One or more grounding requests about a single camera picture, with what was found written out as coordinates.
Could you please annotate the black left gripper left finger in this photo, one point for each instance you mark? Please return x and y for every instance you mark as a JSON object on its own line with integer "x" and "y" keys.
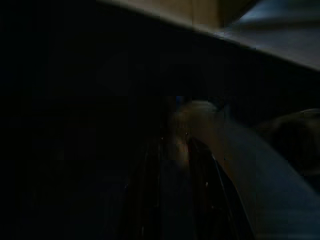
{"x": 155, "y": 187}

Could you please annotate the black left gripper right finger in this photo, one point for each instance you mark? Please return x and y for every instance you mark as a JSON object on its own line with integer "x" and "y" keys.
{"x": 207, "y": 190}

